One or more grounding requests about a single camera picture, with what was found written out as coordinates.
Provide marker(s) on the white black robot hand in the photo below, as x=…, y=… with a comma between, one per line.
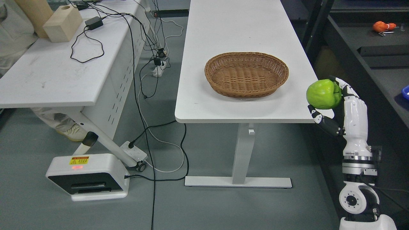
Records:
x=355, y=126

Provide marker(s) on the green apple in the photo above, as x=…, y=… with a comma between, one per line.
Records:
x=324, y=94

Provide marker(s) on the white robot base unit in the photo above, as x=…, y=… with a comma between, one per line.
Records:
x=90, y=177

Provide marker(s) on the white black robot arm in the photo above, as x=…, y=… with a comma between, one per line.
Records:
x=358, y=197

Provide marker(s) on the blue plastic tray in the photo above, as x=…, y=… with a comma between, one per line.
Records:
x=405, y=92

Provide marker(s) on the orange toy fruit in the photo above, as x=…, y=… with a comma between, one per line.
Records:
x=381, y=26

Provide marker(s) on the brown wicker basket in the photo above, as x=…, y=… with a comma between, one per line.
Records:
x=245, y=74

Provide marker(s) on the white standing desk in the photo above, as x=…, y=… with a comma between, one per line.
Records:
x=221, y=26

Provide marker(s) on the white power strip with plugs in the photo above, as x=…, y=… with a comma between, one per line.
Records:
x=159, y=68

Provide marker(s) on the white power strip on floor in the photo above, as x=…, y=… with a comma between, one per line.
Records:
x=134, y=152

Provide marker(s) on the white side desk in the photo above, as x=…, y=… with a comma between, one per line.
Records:
x=87, y=79

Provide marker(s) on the black power adapter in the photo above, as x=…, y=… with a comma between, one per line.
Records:
x=94, y=23

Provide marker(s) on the wooden block with hole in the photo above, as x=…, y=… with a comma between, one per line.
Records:
x=63, y=24

